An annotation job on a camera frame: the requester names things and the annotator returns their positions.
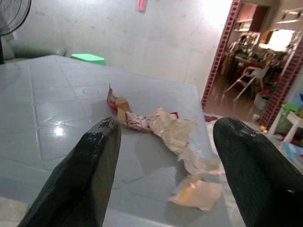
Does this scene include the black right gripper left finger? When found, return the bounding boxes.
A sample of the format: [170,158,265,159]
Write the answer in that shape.
[18,116,122,227]

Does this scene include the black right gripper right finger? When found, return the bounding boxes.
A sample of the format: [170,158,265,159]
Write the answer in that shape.
[212,116,303,227]

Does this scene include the pale torn paper strip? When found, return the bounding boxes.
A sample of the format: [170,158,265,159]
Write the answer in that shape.
[182,146,225,176]

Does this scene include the torn brown red carton piece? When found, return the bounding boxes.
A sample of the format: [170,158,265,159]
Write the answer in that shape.
[107,84,130,124]

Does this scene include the pale paper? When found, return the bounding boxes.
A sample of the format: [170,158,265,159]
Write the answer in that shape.
[148,106,197,156]

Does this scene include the baby bouncer printed seat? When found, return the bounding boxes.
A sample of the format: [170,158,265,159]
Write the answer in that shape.
[281,141,303,164]

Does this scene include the white plastic kids table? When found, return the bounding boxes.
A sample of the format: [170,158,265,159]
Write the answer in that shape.
[268,105,303,148]

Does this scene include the green plastic toy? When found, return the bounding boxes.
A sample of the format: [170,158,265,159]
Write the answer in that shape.
[282,102,299,117]

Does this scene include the small white bucket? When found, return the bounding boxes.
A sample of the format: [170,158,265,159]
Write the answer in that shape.
[254,91,270,111]

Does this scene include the blue plastic box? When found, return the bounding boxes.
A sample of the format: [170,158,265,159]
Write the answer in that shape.
[291,92,303,112]

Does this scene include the red tiled door pillar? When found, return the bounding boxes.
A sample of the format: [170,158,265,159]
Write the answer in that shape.
[200,0,241,110]
[262,40,303,131]

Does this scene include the white high chair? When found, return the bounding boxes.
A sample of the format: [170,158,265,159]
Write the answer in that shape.
[222,64,271,102]

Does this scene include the green plastic stool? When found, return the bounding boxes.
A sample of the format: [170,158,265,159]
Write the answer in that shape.
[70,53,107,66]

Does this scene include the black standing fan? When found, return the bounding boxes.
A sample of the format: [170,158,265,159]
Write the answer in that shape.
[0,0,33,65]

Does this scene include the pink wall hook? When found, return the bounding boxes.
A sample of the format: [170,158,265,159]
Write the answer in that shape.
[136,0,149,12]

